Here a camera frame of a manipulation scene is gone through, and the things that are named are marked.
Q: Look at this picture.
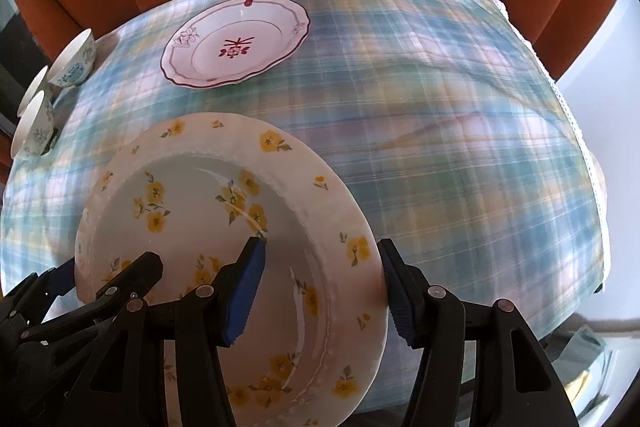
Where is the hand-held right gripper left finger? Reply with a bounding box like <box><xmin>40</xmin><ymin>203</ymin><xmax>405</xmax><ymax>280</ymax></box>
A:
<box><xmin>65</xmin><ymin>237</ymin><xmax>267</xmax><ymax>427</ymax></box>

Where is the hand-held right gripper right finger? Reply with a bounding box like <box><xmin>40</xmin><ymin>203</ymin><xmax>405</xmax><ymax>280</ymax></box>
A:
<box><xmin>377</xmin><ymin>239</ymin><xmax>576</xmax><ymax>427</ymax></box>

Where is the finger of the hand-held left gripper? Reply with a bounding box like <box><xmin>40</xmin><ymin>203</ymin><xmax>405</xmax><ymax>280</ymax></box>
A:
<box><xmin>20</xmin><ymin>251</ymin><xmax>165</xmax><ymax>344</ymax></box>
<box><xmin>4</xmin><ymin>256</ymin><xmax>78</xmax><ymax>314</ymax></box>

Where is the yellow floral white plate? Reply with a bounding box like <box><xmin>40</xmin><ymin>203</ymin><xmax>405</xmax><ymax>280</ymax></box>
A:
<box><xmin>74</xmin><ymin>113</ymin><xmax>389</xmax><ymax>427</ymax></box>

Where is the white round plate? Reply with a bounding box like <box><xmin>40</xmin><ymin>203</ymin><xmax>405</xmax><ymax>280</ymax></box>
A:
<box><xmin>47</xmin><ymin>28</ymin><xmax>97</xmax><ymax>89</ymax></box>

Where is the blue patterned white bowl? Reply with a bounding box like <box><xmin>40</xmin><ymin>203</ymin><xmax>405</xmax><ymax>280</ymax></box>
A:
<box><xmin>18</xmin><ymin>65</ymin><xmax>51</xmax><ymax>118</ymax></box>
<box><xmin>11</xmin><ymin>90</ymin><xmax>57</xmax><ymax>159</ymax></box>

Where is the plaid tablecloth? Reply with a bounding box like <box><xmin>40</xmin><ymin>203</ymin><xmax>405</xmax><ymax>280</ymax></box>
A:
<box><xmin>0</xmin><ymin>0</ymin><xmax>617</xmax><ymax>414</ymax></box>

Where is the grey green cloth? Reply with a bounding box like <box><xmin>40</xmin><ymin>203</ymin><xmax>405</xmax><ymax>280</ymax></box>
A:
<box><xmin>540</xmin><ymin>317</ymin><xmax>627</xmax><ymax>427</ymax></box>

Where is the red floral white plate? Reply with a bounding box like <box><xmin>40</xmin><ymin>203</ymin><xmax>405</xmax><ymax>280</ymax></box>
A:
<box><xmin>160</xmin><ymin>0</ymin><xmax>311</xmax><ymax>90</ymax></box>

